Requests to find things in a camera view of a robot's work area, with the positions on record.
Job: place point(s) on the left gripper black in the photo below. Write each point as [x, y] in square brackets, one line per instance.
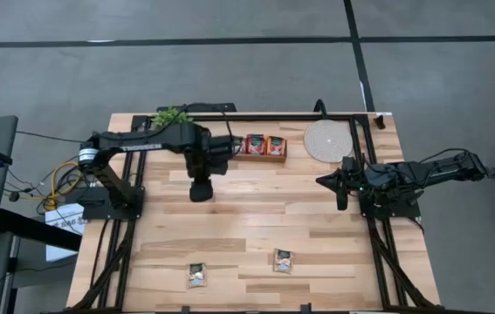
[210, 157]

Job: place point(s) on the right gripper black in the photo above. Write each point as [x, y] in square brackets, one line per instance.
[360, 181]

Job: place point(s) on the beige tea packet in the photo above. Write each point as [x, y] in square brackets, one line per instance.
[197, 275]
[242, 146]
[283, 261]

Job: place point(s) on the red tea packet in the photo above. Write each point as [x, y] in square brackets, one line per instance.
[256, 145]

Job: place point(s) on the orange tea packet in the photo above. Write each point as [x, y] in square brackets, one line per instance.
[276, 146]

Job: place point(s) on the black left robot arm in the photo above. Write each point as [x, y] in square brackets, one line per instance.
[142, 138]

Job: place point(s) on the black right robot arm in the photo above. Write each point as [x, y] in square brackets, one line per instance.
[439, 170]

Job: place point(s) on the wooden tea organizer box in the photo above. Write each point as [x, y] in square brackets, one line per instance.
[260, 158]

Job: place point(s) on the round woven placemat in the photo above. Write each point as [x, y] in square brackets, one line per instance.
[327, 139]

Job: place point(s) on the black power strip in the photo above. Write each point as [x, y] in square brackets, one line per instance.
[216, 107]

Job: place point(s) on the green plant in white pot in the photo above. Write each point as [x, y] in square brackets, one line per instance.
[168, 117]

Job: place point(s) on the white paper sheet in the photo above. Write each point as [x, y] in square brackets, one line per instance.
[66, 218]

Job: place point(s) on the black desk crossbar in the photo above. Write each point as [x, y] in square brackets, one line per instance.
[33, 229]

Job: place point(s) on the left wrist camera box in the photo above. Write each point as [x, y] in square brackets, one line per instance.
[201, 192]

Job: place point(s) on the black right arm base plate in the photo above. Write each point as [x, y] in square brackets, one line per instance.
[400, 213]

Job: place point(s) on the small black bracket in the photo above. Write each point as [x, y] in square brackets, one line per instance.
[379, 122]

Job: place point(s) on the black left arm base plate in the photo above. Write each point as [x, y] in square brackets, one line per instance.
[94, 210]

